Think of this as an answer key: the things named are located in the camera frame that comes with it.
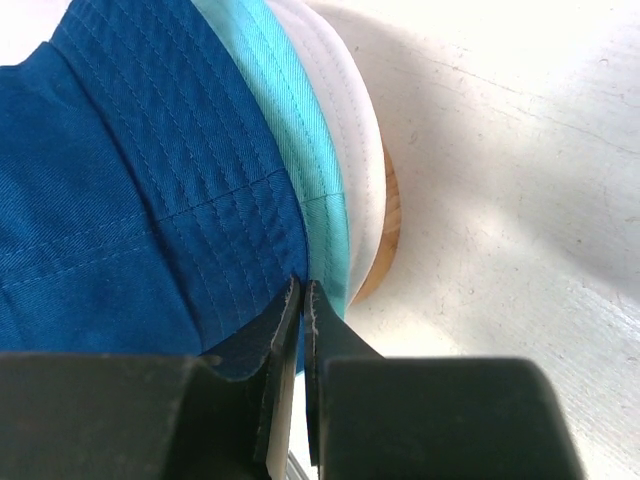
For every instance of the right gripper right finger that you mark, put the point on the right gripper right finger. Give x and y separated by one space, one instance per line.
372 417

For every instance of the teal bucket hat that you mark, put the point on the teal bucket hat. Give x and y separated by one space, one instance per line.
272 70

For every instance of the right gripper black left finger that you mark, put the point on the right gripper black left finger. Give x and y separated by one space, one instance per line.
222 415

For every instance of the wooden hat stand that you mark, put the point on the wooden hat stand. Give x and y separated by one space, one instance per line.
390 235

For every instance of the blue bucket hat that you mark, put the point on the blue bucket hat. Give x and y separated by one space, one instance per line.
145 206

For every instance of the white bucket hat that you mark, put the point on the white bucket hat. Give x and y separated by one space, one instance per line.
350 116

